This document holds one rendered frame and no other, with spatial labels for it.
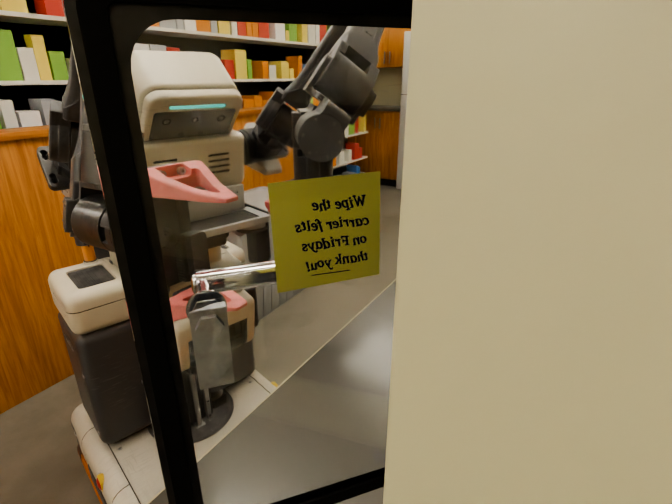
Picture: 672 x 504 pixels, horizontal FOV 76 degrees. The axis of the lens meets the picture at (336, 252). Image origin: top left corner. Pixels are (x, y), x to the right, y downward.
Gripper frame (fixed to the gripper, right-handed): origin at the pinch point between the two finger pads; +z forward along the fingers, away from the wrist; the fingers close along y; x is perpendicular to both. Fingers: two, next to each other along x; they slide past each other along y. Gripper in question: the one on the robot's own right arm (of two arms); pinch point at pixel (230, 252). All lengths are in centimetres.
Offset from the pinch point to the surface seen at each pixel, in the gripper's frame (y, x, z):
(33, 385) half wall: -111, 40, -173
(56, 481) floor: -118, 21, -119
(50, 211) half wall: -36, 65, -172
